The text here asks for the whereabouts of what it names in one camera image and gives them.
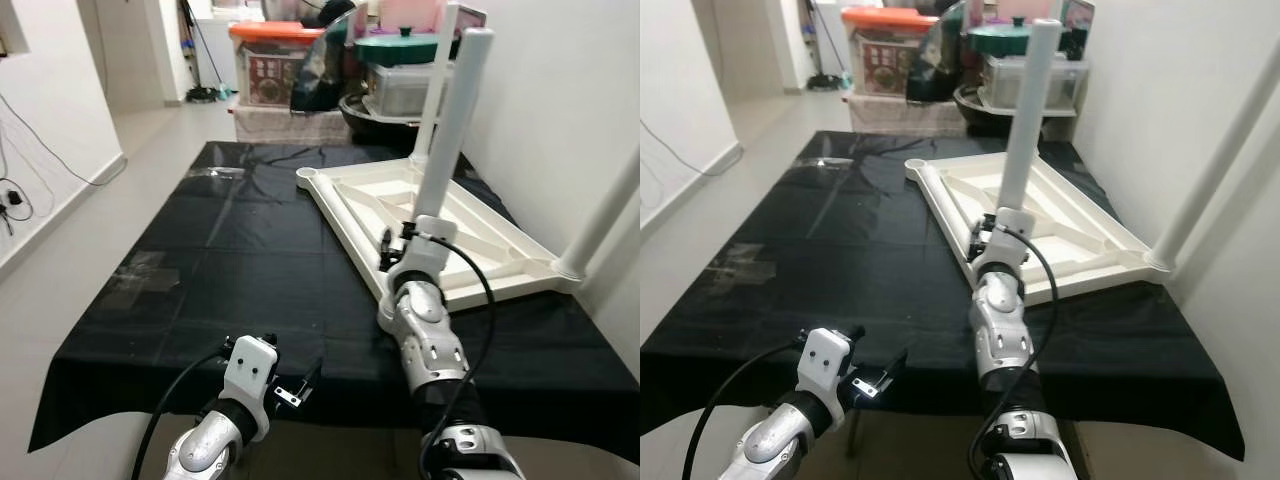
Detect white plastic table top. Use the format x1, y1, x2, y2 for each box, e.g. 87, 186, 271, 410
905, 152, 1179, 299
297, 160, 583, 306

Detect black tablecloth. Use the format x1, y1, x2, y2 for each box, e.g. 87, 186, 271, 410
28, 140, 640, 466
640, 130, 1246, 461

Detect clear tape patch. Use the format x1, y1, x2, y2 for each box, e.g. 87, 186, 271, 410
105, 250, 173, 306
705, 245, 776, 296

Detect clear plastic storage container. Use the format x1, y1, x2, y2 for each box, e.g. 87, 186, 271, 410
980, 55, 1086, 109
362, 62, 441, 119

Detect black bag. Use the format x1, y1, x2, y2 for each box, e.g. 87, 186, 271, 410
905, 0, 971, 101
290, 5, 366, 111

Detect green pot lid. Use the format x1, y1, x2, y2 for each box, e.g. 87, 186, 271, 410
353, 27, 446, 66
965, 18, 1031, 56

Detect mop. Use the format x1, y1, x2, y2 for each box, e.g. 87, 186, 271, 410
183, 0, 233, 104
808, 0, 849, 93

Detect pink cardboard box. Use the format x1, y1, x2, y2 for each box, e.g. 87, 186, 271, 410
385, 0, 488, 41
1000, 0, 1096, 31

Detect white cabinet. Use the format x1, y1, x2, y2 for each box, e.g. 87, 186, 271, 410
195, 15, 241, 86

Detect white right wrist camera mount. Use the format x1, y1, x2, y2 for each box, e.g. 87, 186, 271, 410
975, 210, 1036, 276
388, 215, 456, 291

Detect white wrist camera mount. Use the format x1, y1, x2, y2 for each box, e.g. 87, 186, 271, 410
798, 327, 856, 406
388, 215, 456, 291
975, 210, 1036, 276
222, 335, 281, 416

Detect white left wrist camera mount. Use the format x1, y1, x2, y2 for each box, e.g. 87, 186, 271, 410
222, 335, 281, 416
798, 327, 856, 406

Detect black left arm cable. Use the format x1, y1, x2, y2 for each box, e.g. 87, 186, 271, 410
682, 335, 806, 480
130, 345, 236, 480

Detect black wall cable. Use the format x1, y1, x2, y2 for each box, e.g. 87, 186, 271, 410
0, 90, 129, 236
640, 120, 746, 181

